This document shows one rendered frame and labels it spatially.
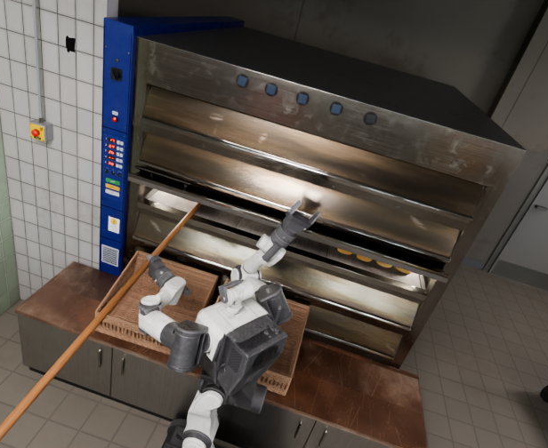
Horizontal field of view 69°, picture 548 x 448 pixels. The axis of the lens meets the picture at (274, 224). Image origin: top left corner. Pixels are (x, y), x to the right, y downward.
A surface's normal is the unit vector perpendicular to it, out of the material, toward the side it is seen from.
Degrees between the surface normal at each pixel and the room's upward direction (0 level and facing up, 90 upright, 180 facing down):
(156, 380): 90
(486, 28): 90
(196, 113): 70
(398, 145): 90
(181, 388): 90
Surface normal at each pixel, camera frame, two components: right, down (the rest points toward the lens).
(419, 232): -0.12, 0.14
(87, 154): -0.22, 0.45
